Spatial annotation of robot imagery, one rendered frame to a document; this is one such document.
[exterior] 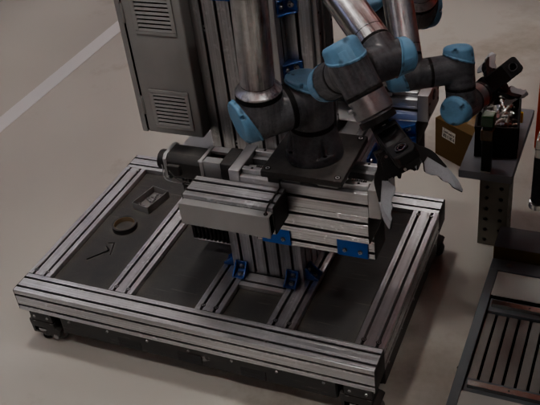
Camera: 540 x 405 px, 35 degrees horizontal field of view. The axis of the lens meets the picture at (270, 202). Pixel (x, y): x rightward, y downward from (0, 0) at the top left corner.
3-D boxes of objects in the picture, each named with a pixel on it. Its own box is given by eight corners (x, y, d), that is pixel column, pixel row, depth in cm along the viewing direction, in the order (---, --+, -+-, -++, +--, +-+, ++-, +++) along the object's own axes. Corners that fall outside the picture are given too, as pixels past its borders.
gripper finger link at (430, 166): (464, 174, 160) (421, 153, 160) (470, 177, 155) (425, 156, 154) (456, 189, 161) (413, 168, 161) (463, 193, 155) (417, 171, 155)
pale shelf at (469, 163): (511, 184, 268) (512, 176, 267) (458, 177, 275) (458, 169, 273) (533, 116, 299) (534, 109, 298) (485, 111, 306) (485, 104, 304)
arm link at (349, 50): (345, 38, 161) (363, 26, 152) (371, 90, 162) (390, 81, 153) (311, 56, 158) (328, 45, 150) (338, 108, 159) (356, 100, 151)
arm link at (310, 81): (359, 92, 173) (382, 82, 162) (311, 109, 169) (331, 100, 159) (346, 56, 172) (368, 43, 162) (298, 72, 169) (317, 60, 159)
